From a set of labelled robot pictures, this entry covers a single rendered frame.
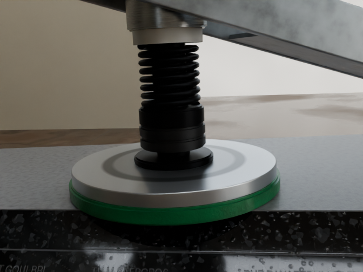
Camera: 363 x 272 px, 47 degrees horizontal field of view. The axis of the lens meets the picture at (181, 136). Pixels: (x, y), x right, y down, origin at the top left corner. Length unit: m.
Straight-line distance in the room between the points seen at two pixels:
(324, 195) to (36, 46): 5.72
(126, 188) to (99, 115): 5.39
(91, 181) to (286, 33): 0.22
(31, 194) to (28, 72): 5.65
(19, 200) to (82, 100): 5.36
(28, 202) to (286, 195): 0.25
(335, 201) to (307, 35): 0.15
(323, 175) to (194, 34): 0.21
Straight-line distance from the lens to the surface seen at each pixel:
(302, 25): 0.41
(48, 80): 5.97
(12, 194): 0.48
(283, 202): 0.40
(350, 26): 0.43
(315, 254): 0.37
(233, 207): 0.36
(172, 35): 0.39
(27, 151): 0.68
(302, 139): 0.66
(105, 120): 5.72
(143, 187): 0.36
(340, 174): 0.49
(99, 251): 0.38
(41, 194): 0.46
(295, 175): 0.48
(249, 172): 0.39
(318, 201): 0.40
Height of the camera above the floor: 0.98
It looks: 12 degrees down
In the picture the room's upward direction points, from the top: 3 degrees counter-clockwise
